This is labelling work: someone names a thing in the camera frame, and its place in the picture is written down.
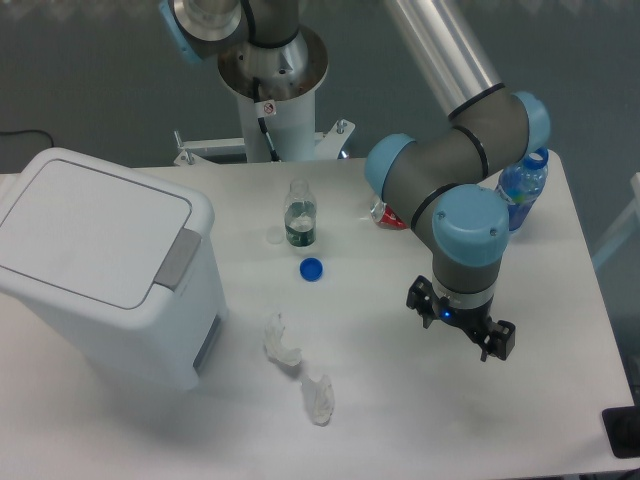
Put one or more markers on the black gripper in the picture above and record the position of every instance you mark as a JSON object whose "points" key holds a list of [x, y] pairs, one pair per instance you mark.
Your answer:
{"points": [[468, 312]]}

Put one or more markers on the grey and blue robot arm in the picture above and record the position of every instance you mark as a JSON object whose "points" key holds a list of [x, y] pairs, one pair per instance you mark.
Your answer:
{"points": [[435, 188]]}

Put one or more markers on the red soda can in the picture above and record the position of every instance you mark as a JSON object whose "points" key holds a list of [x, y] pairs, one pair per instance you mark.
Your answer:
{"points": [[383, 216]]}

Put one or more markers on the white trash can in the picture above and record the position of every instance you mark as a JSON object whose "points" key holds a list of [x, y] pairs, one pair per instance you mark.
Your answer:
{"points": [[118, 262]]}

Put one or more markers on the blue plastic bottle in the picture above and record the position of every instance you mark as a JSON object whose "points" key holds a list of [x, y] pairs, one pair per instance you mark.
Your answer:
{"points": [[520, 185]]}

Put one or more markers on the blue bottle cap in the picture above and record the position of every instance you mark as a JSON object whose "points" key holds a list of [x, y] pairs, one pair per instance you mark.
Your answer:
{"points": [[311, 269]]}

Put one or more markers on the crumpled white tissue lower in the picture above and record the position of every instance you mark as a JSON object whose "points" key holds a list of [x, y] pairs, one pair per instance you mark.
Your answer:
{"points": [[318, 398]]}

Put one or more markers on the crumpled white tissue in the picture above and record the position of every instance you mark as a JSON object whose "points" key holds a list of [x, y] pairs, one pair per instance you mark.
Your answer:
{"points": [[274, 347], [318, 398]]}

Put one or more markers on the crumpled white tissue upper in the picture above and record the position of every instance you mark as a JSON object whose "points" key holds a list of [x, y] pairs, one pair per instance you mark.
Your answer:
{"points": [[274, 347]]}

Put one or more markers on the black device at edge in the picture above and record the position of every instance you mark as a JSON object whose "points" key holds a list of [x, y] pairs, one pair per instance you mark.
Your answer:
{"points": [[622, 428]]}

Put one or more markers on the clear plastic bottle green label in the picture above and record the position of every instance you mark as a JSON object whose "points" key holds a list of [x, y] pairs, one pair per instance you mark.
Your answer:
{"points": [[300, 210]]}

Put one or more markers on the white bottle cap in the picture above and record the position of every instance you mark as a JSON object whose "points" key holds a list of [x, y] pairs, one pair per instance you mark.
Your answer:
{"points": [[274, 236]]}

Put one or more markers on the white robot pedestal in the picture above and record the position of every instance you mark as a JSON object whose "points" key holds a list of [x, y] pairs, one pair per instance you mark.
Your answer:
{"points": [[275, 91]]}

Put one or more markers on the white metal base bracket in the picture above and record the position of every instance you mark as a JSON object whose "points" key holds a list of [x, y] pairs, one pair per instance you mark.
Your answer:
{"points": [[330, 145]]}

